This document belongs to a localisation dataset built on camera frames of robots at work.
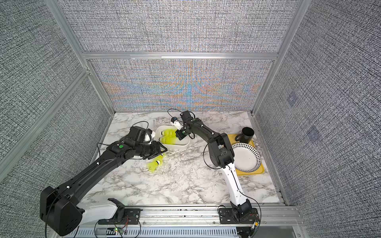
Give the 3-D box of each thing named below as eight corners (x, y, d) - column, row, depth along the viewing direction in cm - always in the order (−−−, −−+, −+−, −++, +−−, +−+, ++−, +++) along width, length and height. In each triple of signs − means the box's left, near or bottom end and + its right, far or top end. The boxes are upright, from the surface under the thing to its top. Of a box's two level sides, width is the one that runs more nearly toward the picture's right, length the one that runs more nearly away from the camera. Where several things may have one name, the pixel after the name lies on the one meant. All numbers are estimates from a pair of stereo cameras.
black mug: (243, 148, 102) (247, 140, 94) (234, 141, 105) (237, 132, 98) (251, 139, 106) (256, 131, 99) (243, 133, 110) (247, 124, 102)
